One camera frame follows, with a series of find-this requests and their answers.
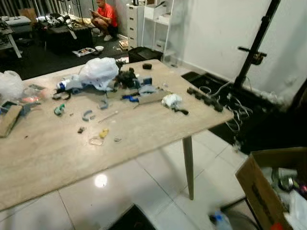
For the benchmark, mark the brown cardboard rubbish box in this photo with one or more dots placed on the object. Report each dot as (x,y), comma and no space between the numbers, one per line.
(256,191)

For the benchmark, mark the small yellow trash piece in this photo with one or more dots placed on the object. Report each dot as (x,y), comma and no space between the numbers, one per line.
(103,133)

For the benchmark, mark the black tripod stand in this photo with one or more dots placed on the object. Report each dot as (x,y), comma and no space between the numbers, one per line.
(255,48)

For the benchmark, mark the grey table leg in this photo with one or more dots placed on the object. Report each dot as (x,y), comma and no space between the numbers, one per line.
(188,167)

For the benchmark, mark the clear plastic water bottle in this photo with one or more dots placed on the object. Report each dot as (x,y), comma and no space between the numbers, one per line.
(220,221)

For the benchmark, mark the flat cardboard piece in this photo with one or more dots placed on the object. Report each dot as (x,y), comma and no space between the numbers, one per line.
(152,97)

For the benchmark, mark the beige wooden table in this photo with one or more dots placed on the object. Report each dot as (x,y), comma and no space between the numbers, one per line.
(144,134)

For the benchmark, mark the small black round object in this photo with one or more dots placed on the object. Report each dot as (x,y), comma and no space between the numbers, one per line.
(147,66)

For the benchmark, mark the black storage crate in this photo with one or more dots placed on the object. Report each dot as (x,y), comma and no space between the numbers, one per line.
(144,54)

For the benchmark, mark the white shelf rack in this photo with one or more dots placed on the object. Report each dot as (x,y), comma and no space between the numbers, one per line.
(157,19)

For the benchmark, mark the small blue tool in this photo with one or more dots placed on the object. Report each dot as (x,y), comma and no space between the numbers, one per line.
(129,98)

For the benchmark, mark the black machine part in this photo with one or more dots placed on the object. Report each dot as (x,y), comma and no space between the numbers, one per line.
(127,77)

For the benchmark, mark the white drawer cabinet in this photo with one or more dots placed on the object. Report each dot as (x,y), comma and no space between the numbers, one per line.
(134,24)

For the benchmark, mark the thin beige stick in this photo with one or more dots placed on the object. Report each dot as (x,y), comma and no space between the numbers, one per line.
(108,117)

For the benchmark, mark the grey blue plastic part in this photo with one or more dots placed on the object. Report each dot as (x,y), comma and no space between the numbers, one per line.
(103,103)

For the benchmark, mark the large white plastic bag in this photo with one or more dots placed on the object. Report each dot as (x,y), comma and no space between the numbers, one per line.
(100,71)

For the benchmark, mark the clear plastic wrapper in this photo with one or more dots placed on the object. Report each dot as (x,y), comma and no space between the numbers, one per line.
(96,141)

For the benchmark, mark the small white bowl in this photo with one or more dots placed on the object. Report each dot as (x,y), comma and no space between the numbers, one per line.
(99,48)

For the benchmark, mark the grey curved plastic part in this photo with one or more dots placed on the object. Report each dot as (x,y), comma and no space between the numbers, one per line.
(86,116)

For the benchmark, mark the person in red shirt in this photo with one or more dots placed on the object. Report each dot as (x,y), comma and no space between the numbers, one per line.
(108,13)

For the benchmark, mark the small black clip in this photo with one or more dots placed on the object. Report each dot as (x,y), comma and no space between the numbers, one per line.
(81,129)

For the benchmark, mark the white tray with items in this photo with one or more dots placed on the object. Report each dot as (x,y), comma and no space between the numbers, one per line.
(84,51)

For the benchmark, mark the white bottle with blue cap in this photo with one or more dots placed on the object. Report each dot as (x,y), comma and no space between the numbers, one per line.
(68,85)

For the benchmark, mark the small green object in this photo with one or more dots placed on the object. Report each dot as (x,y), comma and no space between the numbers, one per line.
(59,109)

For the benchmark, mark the black cluttered side table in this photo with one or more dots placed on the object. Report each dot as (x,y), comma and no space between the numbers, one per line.
(64,38)

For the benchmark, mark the red flat item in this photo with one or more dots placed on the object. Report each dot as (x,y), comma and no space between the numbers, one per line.
(31,99)

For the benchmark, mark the small brown cardboard box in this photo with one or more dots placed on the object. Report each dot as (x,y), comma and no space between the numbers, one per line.
(8,120)

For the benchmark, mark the clear crumpled plastic bag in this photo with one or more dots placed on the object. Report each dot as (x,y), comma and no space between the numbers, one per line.
(8,85)

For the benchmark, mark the grey equipment case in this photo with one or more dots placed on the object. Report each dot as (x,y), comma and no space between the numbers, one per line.
(18,24)

